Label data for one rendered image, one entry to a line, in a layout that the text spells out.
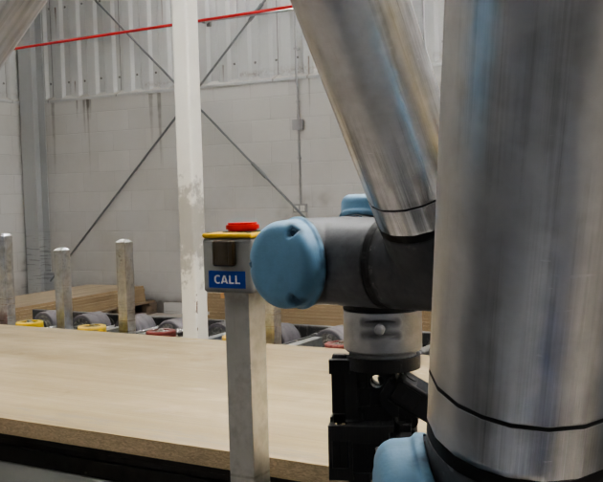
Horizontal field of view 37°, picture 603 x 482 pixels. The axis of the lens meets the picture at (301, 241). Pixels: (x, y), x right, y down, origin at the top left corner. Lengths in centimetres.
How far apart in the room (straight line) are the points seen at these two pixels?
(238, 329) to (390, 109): 52
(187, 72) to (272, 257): 162
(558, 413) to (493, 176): 9
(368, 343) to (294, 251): 15
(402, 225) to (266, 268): 14
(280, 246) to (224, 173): 873
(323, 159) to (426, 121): 828
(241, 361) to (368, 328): 27
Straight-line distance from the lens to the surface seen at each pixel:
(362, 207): 83
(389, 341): 84
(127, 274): 264
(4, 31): 55
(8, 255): 300
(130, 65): 1025
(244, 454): 110
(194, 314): 233
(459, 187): 30
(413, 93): 61
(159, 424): 149
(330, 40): 60
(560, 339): 30
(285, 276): 73
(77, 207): 1068
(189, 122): 232
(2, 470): 175
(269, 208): 919
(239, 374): 108
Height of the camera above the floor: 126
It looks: 3 degrees down
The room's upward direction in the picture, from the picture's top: 2 degrees counter-clockwise
